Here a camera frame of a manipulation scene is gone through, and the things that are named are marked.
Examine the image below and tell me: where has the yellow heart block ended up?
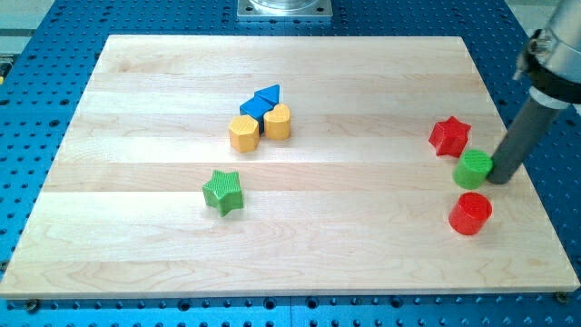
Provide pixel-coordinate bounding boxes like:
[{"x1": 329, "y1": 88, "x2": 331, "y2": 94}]
[{"x1": 263, "y1": 104, "x2": 291, "y2": 140}]

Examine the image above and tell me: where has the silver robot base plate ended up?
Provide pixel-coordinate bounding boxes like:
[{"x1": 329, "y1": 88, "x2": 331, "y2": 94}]
[{"x1": 237, "y1": 0, "x2": 333, "y2": 18}]

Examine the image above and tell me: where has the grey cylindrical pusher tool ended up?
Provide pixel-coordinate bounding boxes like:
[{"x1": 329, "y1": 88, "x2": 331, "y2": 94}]
[{"x1": 487, "y1": 96, "x2": 562, "y2": 184}]

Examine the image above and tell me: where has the blue cube block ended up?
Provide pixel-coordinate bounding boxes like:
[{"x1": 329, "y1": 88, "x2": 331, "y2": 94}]
[{"x1": 240, "y1": 97, "x2": 273, "y2": 134}]

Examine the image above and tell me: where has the blue triangle block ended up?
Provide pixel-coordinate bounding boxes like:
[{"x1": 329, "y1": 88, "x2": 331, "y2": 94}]
[{"x1": 254, "y1": 84, "x2": 281, "y2": 106}]

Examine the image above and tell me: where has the green star block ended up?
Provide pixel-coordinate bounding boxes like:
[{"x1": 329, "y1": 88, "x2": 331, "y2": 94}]
[{"x1": 202, "y1": 170, "x2": 244, "y2": 217}]

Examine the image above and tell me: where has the red cylinder block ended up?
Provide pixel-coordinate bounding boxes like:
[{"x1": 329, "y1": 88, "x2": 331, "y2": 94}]
[{"x1": 448, "y1": 192, "x2": 492, "y2": 235}]

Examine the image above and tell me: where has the light wooden board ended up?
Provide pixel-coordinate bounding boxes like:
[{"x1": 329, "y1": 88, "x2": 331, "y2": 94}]
[{"x1": 1, "y1": 35, "x2": 579, "y2": 299}]

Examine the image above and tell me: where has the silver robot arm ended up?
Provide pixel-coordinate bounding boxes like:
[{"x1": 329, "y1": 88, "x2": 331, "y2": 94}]
[{"x1": 514, "y1": 0, "x2": 580, "y2": 104}]

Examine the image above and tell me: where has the yellow hexagon block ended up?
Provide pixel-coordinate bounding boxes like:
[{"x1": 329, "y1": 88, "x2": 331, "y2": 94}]
[{"x1": 229, "y1": 114, "x2": 260, "y2": 153}]

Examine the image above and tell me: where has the green cylinder block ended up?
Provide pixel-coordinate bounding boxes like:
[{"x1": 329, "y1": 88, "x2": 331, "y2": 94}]
[{"x1": 452, "y1": 149, "x2": 493, "y2": 190}]

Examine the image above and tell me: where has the red star block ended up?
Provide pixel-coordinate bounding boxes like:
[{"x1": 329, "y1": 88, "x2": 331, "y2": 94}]
[{"x1": 428, "y1": 116, "x2": 471, "y2": 158}]

